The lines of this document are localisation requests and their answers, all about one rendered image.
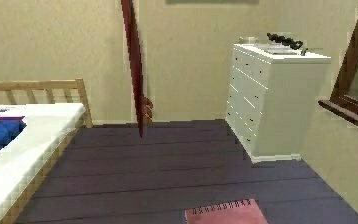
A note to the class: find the wooden bed with white mattress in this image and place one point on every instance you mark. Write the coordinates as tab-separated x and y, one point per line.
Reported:
30	140

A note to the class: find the black beaded object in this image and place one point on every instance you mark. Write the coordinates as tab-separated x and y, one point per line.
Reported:
285	41

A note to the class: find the dark red room door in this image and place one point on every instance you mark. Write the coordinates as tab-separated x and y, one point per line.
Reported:
135	66

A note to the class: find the blue cloth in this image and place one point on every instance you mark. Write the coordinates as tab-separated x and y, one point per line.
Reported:
0	133

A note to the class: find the red spiral notepad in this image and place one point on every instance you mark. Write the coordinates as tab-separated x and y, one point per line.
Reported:
225	214

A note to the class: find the white chest of drawers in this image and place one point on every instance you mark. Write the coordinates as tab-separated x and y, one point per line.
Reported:
273	103

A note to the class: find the brown framed window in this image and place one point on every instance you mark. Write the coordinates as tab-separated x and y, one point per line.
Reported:
352	76

